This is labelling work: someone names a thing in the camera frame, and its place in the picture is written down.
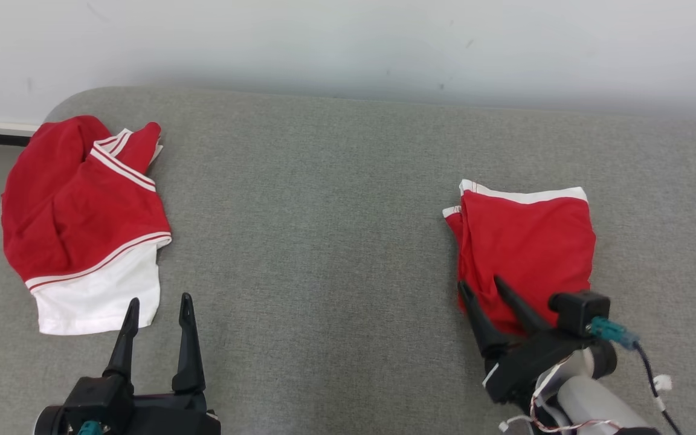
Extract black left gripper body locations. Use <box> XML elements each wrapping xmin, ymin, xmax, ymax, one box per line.
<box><xmin>124</xmin><ymin>391</ymin><xmax>222</xmax><ymax>435</ymax></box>

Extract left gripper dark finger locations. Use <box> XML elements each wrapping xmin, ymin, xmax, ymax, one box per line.
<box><xmin>172</xmin><ymin>293</ymin><xmax>207</xmax><ymax>393</ymax></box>
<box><xmin>103</xmin><ymin>298</ymin><xmax>140</xmax><ymax>379</ymax></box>

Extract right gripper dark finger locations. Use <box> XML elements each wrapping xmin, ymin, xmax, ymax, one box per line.
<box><xmin>493</xmin><ymin>275</ymin><xmax>551</xmax><ymax>337</ymax></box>
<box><xmin>458</xmin><ymin>281</ymin><xmax>509</xmax><ymax>358</ymax></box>

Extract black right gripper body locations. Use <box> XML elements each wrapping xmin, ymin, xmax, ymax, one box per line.
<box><xmin>482</xmin><ymin>329</ymin><xmax>594</xmax><ymax>404</ymax></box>

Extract small red garment white trim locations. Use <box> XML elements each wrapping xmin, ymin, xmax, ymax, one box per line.
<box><xmin>442</xmin><ymin>179</ymin><xmax>596</xmax><ymax>337</ymax></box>

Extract red white jersey t-shirt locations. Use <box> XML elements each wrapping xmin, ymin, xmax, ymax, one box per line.
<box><xmin>1</xmin><ymin>115</ymin><xmax>172</xmax><ymax>336</ymax></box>

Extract thin red white wire bundle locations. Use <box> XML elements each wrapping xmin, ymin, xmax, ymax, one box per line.
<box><xmin>498</xmin><ymin>378</ymin><xmax>622</xmax><ymax>434</ymax></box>

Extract right camera cable teal plug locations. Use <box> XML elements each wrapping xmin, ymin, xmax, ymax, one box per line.
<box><xmin>588</xmin><ymin>317</ymin><xmax>685</xmax><ymax>435</ymax></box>

